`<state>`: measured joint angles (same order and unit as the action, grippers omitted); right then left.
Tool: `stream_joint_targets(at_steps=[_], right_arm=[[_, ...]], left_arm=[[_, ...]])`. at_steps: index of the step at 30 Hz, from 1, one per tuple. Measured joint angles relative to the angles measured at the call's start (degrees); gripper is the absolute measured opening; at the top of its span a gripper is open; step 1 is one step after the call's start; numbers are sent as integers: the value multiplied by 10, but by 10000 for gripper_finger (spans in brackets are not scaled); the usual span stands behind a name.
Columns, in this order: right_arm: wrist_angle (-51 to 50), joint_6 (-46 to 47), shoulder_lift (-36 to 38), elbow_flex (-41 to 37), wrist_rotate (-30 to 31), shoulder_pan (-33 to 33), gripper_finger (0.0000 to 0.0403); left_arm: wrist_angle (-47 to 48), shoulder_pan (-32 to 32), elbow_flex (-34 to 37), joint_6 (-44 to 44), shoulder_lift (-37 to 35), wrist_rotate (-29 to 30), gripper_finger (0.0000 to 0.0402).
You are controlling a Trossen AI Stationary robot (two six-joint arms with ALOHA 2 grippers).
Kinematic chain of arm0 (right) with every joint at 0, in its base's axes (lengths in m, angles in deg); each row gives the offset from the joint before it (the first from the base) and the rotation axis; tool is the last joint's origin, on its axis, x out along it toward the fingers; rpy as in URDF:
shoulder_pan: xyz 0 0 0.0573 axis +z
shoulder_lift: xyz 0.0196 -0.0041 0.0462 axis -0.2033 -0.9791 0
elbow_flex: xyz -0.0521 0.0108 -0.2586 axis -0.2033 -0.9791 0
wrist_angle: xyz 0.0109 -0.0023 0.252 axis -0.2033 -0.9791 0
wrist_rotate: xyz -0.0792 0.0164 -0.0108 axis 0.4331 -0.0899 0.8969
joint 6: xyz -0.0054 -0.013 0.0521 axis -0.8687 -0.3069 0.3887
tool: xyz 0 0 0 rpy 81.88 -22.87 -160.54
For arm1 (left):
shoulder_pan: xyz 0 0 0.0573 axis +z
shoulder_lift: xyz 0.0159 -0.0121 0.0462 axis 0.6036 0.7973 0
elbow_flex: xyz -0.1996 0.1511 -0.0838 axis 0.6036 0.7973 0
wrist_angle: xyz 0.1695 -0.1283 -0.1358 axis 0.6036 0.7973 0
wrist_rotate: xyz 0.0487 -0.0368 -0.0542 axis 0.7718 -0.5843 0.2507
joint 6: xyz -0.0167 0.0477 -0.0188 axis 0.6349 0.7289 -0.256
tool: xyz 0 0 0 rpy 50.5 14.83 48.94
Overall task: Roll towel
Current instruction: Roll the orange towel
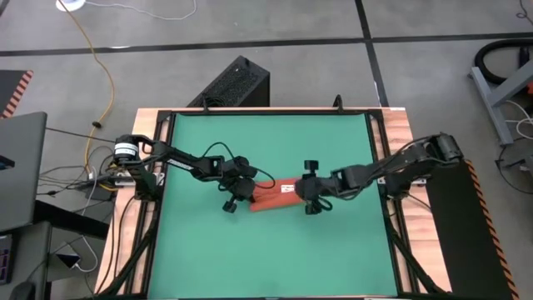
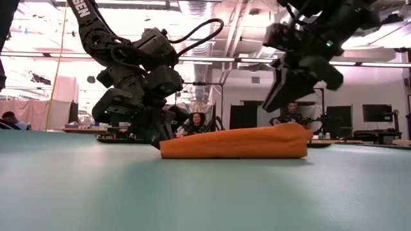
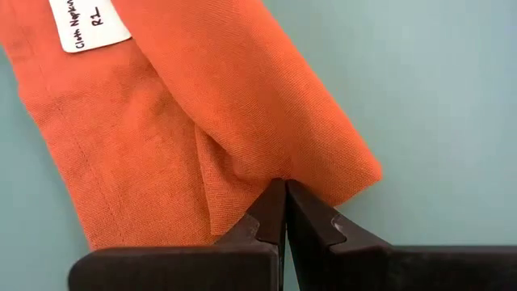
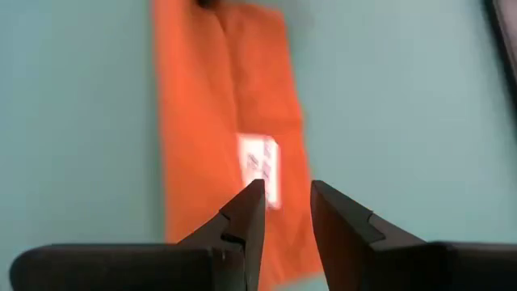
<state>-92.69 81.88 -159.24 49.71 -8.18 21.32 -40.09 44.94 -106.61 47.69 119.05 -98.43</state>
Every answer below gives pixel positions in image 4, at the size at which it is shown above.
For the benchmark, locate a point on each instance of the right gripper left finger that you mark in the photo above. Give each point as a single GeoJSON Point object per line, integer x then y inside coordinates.
{"type": "Point", "coordinates": [246, 226]}

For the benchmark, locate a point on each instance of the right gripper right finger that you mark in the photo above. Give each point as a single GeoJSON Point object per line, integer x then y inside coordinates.
{"type": "Point", "coordinates": [339, 234]}

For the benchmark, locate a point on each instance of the white paper label tag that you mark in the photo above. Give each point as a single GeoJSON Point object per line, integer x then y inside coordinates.
{"type": "Point", "coordinates": [260, 161]}

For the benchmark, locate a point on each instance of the orange towel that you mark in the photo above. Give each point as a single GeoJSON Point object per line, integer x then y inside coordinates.
{"type": "Point", "coordinates": [194, 121]}

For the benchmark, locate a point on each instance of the green table mat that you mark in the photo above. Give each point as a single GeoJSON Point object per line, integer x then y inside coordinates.
{"type": "Point", "coordinates": [60, 121]}

